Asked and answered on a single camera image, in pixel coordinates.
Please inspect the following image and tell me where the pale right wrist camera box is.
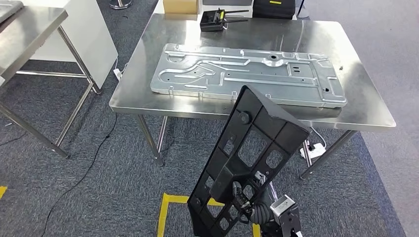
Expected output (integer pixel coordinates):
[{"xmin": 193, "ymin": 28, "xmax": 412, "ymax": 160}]
[{"xmin": 270, "ymin": 195, "xmax": 296, "ymax": 215}]

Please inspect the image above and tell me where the black carrying case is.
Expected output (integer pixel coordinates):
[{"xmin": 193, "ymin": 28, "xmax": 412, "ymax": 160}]
[{"xmin": 252, "ymin": 0, "xmax": 296, "ymax": 20}]

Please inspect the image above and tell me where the stamped grey metal plate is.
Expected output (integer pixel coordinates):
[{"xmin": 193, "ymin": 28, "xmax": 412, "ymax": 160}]
[{"xmin": 150, "ymin": 42, "xmax": 348, "ymax": 109}]

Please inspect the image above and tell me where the white table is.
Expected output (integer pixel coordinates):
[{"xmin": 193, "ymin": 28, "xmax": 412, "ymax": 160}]
[{"xmin": 153, "ymin": 0, "xmax": 299, "ymax": 21}]

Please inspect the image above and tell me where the white power cable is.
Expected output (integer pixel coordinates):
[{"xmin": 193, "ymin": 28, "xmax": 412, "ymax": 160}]
[{"xmin": 309, "ymin": 126, "xmax": 328, "ymax": 148}]

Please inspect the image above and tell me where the black plastic plate frame part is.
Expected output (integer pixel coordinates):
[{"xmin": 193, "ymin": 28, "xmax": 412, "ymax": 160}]
[{"xmin": 187, "ymin": 85, "xmax": 311, "ymax": 237}]

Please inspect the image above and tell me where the brown cardboard box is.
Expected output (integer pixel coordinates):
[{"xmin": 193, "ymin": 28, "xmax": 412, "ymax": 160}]
[{"xmin": 163, "ymin": 0, "xmax": 200, "ymax": 15}]

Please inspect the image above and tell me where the steel workbench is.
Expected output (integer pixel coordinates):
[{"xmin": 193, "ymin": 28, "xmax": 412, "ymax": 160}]
[{"xmin": 108, "ymin": 13, "xmax": 397, "ymax": 181}]

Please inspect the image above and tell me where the black floor cable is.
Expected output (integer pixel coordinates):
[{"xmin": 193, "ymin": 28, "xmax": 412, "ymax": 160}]
[{"xmin": 40, "ymin": 113, "xmax": 119, "ymax": 237}]

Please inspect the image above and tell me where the black remote controller with antennas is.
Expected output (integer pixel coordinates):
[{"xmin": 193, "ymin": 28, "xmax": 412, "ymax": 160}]
[{"xmin": 199, "ymin": 8, "xmax": 251, "ymax": 33}]

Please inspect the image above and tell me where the steel tray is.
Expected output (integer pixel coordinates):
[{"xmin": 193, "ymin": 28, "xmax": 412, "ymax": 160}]
[{"xmin": 0, "ymin": 0, "xmax": 24, "ymax": 24}]

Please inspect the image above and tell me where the steel table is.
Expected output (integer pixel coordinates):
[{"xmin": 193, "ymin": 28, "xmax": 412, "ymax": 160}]
[{"xmin": 0, "ymin": 0, "xmax": 103, "ymax": 160}]

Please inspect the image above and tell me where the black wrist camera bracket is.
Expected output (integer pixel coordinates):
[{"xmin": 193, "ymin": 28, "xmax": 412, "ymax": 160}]
[{"xmin": 260, "ymin": 204, "xmax": 302, "ymax": 237}]

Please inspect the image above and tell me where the white power strip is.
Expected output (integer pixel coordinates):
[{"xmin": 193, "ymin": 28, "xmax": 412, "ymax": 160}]
[{"xmin": 299, "ymin": 143, "xmax": 327, "ymax": 160}]

